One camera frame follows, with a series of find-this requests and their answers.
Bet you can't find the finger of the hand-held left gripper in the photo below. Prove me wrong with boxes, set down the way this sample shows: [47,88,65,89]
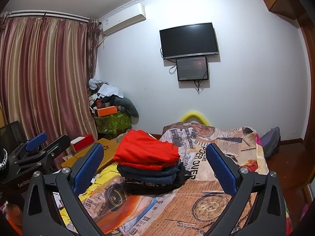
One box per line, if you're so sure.
[9,132,48,161]
[16,135,71,171]

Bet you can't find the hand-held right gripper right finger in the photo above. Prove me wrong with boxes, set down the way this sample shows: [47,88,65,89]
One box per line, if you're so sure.
[205,143,287,236]

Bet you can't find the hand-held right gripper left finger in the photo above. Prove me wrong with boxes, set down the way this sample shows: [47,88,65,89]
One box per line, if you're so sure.
[23,143,105,236]

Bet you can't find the red zip jacket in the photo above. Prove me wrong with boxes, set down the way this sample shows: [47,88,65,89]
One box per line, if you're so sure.
[113,129,181,171]

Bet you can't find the person's left forearm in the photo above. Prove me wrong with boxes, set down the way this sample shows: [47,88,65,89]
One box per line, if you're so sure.
[0,200,24,236]

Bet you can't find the black clothes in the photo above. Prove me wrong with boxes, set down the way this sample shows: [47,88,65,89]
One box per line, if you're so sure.
[124,162,197,195]

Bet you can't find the yellow cloth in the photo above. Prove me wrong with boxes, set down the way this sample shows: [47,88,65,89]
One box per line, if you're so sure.
[58,163,123,229]

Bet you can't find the red white box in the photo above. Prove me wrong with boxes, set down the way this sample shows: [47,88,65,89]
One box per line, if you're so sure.
[71,133,95,152]

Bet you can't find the flat cardboard box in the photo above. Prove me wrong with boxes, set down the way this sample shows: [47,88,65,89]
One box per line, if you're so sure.
[61,138,121,175]

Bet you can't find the black mesh chair back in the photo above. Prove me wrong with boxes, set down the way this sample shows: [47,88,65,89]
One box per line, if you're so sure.
[0,121,22,153]

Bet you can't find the printed blanket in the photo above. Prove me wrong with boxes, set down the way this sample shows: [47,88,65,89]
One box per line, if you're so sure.
[79,123,287,236]

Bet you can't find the orange box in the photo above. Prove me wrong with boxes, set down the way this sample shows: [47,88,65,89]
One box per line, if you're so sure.
[96,106,118,117]

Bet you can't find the grey purple backpack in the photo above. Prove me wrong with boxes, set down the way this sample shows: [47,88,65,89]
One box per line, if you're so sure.
[260,127,281,160]

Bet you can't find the folded blue jeans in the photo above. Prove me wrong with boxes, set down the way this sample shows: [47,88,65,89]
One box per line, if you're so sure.
[117,161,181,185]

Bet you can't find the yellow foam tube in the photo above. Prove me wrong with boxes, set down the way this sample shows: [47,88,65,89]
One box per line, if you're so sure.
[179,112,209,126]

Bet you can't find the striped red curtain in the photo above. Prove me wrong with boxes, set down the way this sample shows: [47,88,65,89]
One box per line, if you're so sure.
[0,15,99,158]

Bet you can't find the white cloth pile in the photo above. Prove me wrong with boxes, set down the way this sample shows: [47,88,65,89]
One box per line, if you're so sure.
[89,79,123,99]

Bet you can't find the white curtain rod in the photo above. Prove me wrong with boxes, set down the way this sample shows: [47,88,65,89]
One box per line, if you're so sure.
[0,10,90,21]

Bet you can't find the white air conditioner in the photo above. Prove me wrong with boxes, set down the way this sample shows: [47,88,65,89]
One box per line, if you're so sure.
[98,3,146,35]

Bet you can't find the black white braided cord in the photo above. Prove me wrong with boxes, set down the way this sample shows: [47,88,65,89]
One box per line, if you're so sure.
[0,147,9,171]

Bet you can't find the black monitor cable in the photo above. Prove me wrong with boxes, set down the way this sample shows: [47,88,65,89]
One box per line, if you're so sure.
[194,79,206,93]

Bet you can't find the small black wall monitor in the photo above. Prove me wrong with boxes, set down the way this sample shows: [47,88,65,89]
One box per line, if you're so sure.
[176,56,209,81]

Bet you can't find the black wall television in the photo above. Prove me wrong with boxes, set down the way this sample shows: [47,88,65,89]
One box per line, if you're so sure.
[159,23,219,60]

